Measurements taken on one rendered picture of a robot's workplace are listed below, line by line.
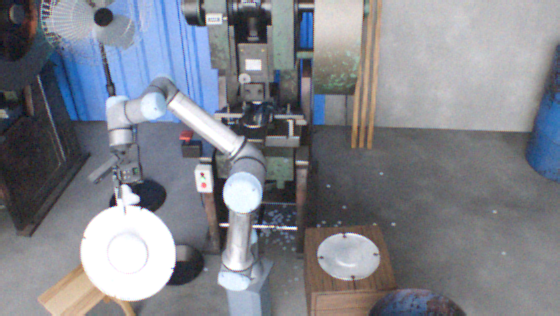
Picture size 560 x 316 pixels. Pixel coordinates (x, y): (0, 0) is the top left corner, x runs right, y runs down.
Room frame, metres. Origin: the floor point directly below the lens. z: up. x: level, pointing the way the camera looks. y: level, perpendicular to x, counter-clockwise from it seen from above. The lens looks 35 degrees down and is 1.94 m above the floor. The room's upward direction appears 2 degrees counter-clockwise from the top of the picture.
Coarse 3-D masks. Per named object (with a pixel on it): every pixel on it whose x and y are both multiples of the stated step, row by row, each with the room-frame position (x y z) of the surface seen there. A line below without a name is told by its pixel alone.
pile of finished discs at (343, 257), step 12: (336, 240) 1.56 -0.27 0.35; (348, 240) 1.56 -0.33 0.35; (360, 240) 1.55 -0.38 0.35; (324, 252) 1.49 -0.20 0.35; (336, 252) 1.48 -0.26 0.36; (348, 252) 1.47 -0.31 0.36; (360, 252) 1.47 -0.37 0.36; (372, 252) 1.47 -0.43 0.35; (324, 264) 1.41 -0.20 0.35; (336, 264) 1.41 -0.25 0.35; (348, 264) 1.40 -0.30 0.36; (360, 264) 1.40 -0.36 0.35; (372, 264) 1.40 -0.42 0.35; (336, 276) 1.34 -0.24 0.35; (348, 276) 1.33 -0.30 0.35; (360, 276) 1.33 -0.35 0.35
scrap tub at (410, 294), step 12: (408, 288) 1.15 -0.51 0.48; (420, 288) 1.14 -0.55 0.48; (384, 300) 1.12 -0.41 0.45; (396, 300) 1.14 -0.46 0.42; (408, 300) 1.14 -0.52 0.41; (420, 300) 1.13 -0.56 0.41; (432, 300) 1.12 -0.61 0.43; (444, 300) 1.09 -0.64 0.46; (372, 312) 1.07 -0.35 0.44; (384, 312) 1.12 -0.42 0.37; (396, 312) 1.14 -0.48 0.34; (408, 312) 1.14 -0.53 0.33; (420, 312) 1.13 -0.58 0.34; (432, 312) 1.11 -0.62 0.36; (444, 312) 1.08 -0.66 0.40; (456, 312) 1.04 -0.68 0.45
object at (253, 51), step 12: (240, 36) 2.13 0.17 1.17; (252, 36) 2.08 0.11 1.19; (264, 36) 2.10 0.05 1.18; (240, 48) 2.03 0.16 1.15; (252, 48) 2.02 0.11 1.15; (264, 48) 2.02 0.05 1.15; (240, 60) 2.03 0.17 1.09; (252, 60) 2.02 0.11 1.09; (264, 60) 2.02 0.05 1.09; (240, 72) 2.03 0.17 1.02; (252, 72) 2.02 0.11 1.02; (264, 72) 2.02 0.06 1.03; (240, 84) 2.03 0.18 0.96; (252, 84) 2.00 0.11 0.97; (264, 84) 2.01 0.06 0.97; (252, 96) 1.99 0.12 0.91; (264, 96) 2.00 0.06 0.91
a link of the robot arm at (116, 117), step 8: (120, 96) 1.23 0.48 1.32; (112, 104) 1.21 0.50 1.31; (120, 104) 1.21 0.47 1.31; (112, 112) 1.19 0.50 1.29; (120, 112) 1.18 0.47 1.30; (112, 120) 1.17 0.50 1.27; (120, 120) 1.17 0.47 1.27; (112, 128) 1.16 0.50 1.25; (120, 128) 1.16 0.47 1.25; (128, 128) 1.17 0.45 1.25
